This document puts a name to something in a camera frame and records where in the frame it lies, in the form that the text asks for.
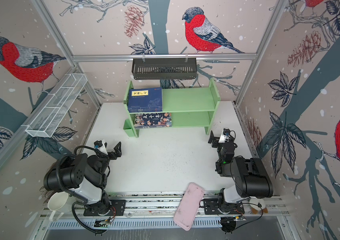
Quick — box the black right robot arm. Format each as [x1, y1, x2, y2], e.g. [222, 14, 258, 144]
[203, 129, 273, 215]

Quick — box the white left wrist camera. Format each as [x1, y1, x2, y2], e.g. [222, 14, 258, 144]
[95, 141, 108, 155]

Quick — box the colourful illustrated thick book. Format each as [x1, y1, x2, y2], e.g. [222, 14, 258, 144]
[134, 113, 172, 129]

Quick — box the pink plastic tray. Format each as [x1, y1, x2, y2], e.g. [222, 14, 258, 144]
[173, 183, 204, 231]

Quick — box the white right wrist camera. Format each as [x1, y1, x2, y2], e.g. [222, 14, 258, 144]
[218, 129, 231, 144]

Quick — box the small plush toy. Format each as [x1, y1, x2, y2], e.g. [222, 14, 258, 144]
[248, 198, 268, 214]

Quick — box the black hanging basket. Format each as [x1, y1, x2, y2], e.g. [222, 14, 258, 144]
[132, 58, 197, 80]

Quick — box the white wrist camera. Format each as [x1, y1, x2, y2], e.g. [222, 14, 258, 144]
[95, 141, 108, 155]
[218, 129, 231, 144]

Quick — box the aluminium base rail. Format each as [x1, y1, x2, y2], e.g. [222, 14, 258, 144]
[39, 191, 292, 230]

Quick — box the white wire mesh basket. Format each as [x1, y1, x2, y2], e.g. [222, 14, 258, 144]
[26, 73, 88, 138]

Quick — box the green wooden shelf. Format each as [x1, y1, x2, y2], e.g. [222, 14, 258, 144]
[123, 79, 221, 135]

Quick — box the white mug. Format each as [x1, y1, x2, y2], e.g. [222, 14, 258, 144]
[48, 192, 71, 222]

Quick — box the small green pen box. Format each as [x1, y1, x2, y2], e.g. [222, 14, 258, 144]
[123, 119, 139, 138]

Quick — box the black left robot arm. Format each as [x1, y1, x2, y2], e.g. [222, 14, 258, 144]
[44, 140, 126, 217]

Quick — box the blue book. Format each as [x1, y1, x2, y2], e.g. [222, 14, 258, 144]
[128, 88, 163, 108]
[128, 107, 163, 113]

